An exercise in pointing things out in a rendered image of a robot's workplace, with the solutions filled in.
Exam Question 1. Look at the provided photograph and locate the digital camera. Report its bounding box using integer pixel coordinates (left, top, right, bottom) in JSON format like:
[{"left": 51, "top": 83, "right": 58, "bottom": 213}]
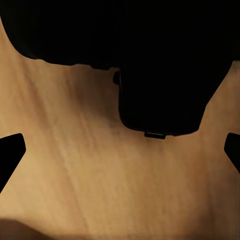
[{"left": 0, "top": 0, "right": 240, "bottom": 140}]

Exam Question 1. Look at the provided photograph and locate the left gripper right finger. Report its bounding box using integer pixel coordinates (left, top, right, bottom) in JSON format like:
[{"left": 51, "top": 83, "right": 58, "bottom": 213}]
[{"left": 224, "top": 133, "right": 240, "bottom": 173}]

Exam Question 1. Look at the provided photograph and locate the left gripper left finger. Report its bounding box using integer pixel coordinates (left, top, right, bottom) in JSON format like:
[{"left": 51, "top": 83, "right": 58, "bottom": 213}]
[{"left": 0, "top": 133, "right": 26, "bottom": 193}]

